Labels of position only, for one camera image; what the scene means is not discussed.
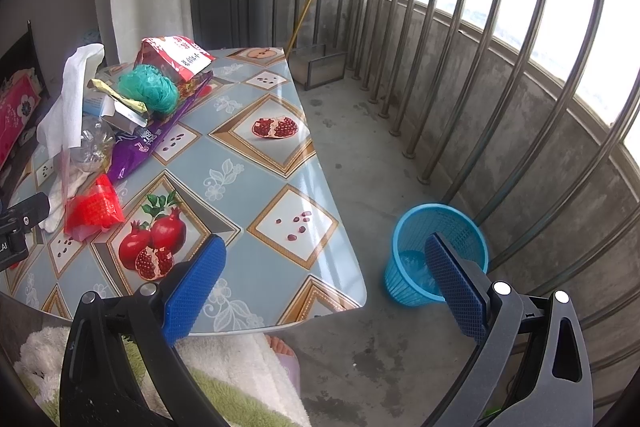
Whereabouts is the steel balcony railing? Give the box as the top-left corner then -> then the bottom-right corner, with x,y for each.
188,0 -> 640,373

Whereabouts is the red plastic wrapper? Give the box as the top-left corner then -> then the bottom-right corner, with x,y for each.
64,173 -> 125,242

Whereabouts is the metal frame dustpan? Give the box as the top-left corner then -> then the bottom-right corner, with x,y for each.
288,44 -> 347,91

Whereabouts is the red white snack bag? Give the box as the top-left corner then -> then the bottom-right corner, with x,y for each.
134,36 -> 214,84

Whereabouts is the fruit pattern table cover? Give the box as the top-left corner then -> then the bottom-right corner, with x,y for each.
1,48 -> 367,334

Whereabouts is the teal mesh bath sponge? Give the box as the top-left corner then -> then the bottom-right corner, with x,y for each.
117,64 -> 180,115

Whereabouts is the clear Pepsi plastic bottle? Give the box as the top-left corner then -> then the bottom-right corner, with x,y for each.
70,115 -> 115,173

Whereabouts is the yellow gold snack wrapper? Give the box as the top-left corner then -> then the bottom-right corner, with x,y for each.
89,78 -> 148,114

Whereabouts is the blue plastic waste basket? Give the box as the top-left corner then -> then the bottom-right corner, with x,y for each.
384,204 -> 489,308

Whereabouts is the purple snack wrapper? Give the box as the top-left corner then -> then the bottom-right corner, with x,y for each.
106,72 -> 213,184

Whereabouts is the pink floral bed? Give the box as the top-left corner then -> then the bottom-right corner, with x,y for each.
1,20 -> 49,194

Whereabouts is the white paper towel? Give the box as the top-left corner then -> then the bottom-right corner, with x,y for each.
37,43 -> 104,234

